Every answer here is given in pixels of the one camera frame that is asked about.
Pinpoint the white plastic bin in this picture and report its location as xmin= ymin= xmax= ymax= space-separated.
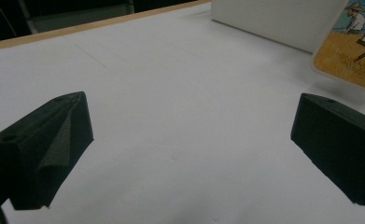
xmin=210 ymin=0 xmax=348 ymax=54

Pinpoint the white table mat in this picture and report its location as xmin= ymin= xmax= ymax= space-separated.
xmin=0 ymin=0 xmax=365 ymax=224

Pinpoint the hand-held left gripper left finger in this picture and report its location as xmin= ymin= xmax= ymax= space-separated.
xmin=0 ymin=91 xmax=95 ymax=211

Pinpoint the wooden table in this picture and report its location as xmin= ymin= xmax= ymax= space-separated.
xmin=0 ymin=0 xmax=213 ymax=53

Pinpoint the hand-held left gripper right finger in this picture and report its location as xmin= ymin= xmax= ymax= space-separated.
xmin=289 ymin=91 xmax=365 ymax=206

